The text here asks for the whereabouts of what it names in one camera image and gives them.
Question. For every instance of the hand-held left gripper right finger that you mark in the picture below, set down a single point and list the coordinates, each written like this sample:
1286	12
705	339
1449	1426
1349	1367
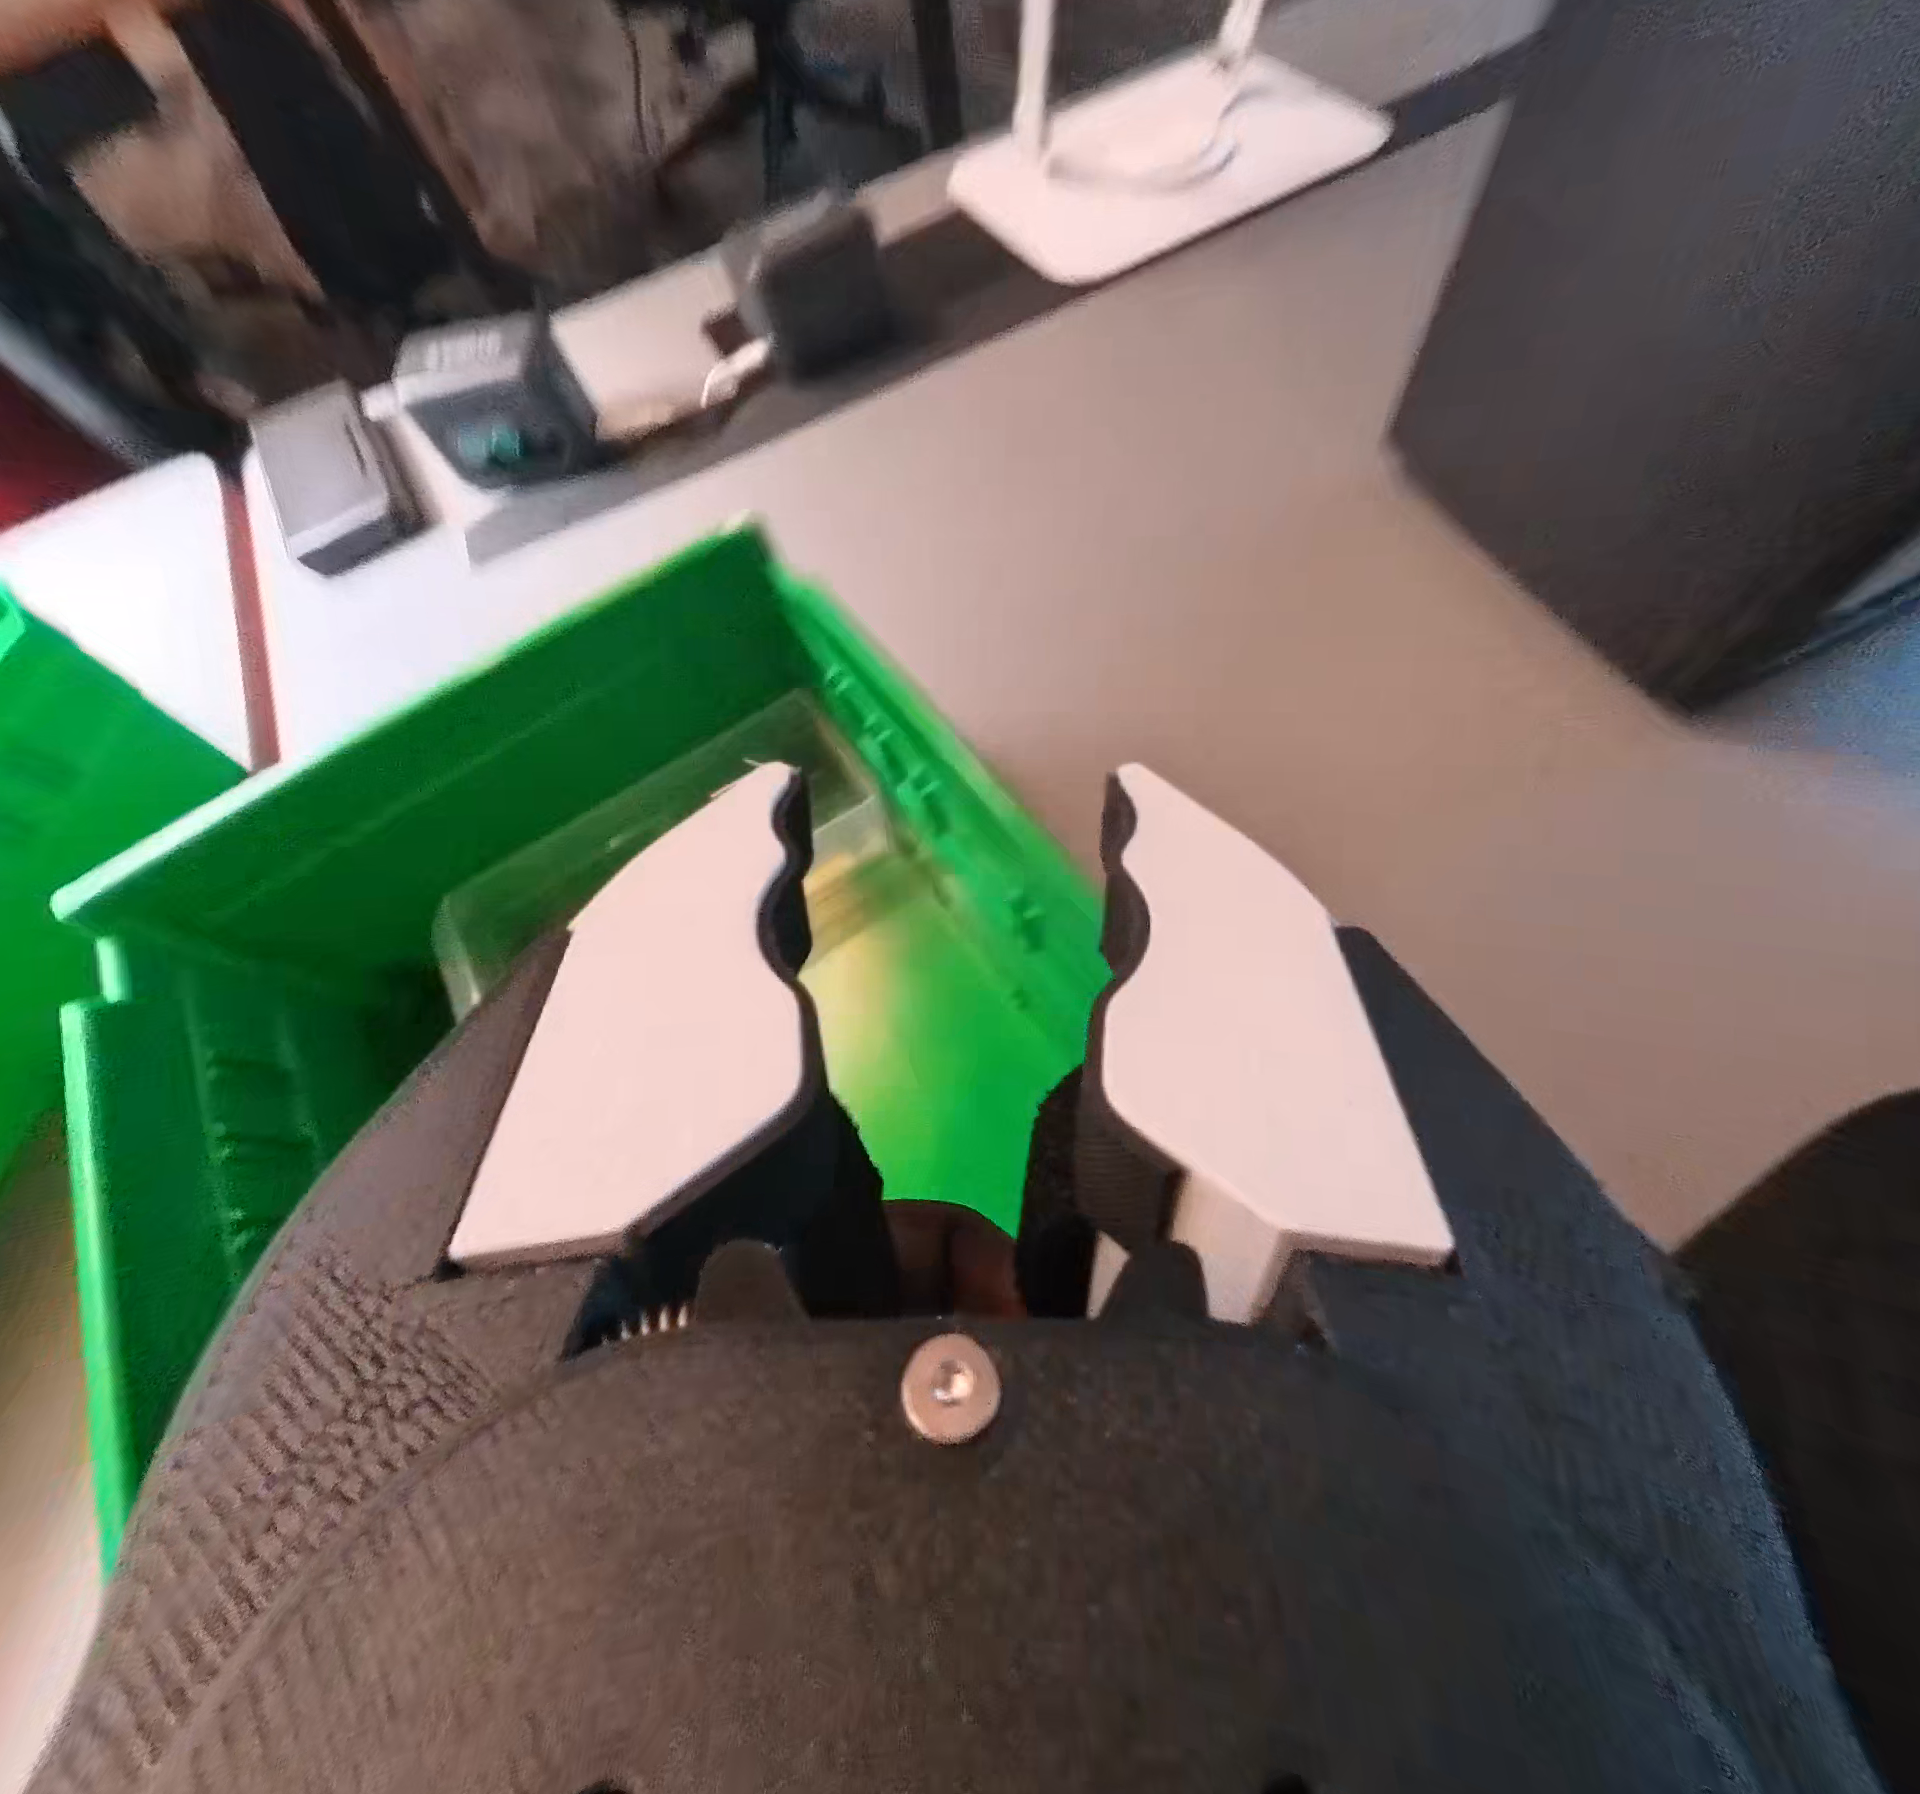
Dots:
1260	1044

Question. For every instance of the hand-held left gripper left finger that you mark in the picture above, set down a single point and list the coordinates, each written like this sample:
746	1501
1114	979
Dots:
644	1044

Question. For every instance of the clear plastic drawer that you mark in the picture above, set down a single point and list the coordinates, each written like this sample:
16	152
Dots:
705	774

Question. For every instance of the green plastic bin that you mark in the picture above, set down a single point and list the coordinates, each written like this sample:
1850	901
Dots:
90	834
374	805

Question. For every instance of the person's left hand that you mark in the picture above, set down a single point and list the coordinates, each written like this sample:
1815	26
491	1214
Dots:
960	1263

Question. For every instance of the grey power adapter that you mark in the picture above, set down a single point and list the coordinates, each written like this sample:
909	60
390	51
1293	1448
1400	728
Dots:
331	483

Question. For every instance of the grey charger dock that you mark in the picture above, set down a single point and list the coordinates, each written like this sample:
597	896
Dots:
481	400

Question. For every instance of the white flat box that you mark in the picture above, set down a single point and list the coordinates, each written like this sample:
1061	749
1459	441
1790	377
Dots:
631	354

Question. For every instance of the black power adapter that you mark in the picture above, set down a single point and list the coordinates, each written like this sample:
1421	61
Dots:
818	287

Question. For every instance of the white stand base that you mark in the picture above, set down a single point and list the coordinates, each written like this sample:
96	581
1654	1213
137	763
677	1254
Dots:
1139	197

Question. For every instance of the black stand pole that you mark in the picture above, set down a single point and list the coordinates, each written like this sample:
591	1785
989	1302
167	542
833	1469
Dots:
930	23

